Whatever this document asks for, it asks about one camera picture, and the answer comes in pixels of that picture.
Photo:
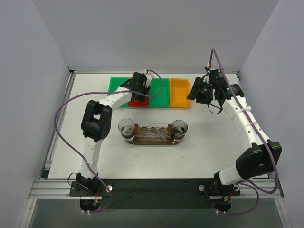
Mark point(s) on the red bin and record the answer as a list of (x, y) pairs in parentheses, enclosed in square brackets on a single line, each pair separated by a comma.
[(136, 103)]

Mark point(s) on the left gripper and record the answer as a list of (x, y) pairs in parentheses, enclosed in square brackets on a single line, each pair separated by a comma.
[(141, 92)]

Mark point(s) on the green bin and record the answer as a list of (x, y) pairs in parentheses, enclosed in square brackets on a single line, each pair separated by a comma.
[(118, 94), (162, 100)]

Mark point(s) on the clear rack with brown ends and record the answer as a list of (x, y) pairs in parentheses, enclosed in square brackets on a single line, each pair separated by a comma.
[(151, 132)]

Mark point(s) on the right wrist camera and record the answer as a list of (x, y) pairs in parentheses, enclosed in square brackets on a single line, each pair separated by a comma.
[(215, 76)]

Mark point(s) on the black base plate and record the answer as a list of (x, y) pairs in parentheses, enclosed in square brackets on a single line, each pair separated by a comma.
[(155, 193)]

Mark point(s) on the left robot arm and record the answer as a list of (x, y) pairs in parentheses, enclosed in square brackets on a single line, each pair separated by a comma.
[(96, 125)]

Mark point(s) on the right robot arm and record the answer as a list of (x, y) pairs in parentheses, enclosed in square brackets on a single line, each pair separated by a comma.
[(261, 153)]

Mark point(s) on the yellow bin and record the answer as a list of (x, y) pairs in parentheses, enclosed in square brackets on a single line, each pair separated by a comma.
[(179, 90)]

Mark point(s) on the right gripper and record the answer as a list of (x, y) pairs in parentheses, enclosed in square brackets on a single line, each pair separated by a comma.
[(198, 90)]

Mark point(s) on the left green bin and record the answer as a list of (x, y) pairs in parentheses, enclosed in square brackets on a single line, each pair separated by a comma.
[(118, 94)]

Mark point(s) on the dark tinted cup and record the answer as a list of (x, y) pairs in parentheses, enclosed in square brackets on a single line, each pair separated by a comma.
[(179, 129)]

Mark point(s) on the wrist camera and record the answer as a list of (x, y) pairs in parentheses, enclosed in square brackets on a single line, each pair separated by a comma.
[(215, 76), (149, 77)]

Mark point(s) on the middle green bin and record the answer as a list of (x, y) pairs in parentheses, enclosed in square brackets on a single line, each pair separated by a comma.
[(162, 100)]

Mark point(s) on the brown wooden oval tray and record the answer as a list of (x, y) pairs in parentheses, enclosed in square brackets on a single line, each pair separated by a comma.
[(152, 142)]

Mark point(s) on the clear plastic cup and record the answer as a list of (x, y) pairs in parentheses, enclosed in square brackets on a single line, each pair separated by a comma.
[(126, 128)]

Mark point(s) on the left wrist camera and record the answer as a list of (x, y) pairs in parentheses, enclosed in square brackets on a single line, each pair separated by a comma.
[(149, 77)]

